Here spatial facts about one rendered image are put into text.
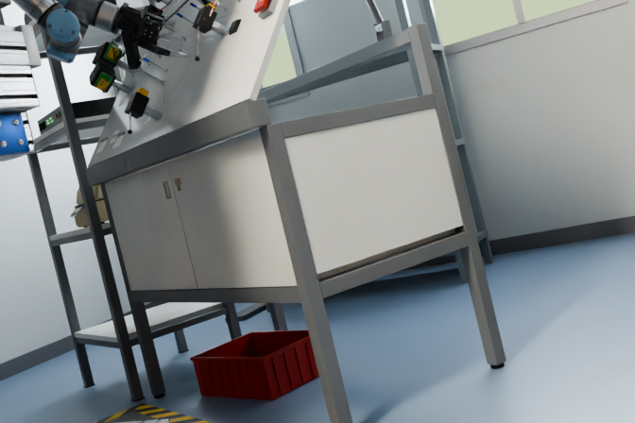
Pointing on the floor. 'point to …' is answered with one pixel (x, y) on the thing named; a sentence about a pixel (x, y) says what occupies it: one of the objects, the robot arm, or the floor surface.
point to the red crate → (257, 365)
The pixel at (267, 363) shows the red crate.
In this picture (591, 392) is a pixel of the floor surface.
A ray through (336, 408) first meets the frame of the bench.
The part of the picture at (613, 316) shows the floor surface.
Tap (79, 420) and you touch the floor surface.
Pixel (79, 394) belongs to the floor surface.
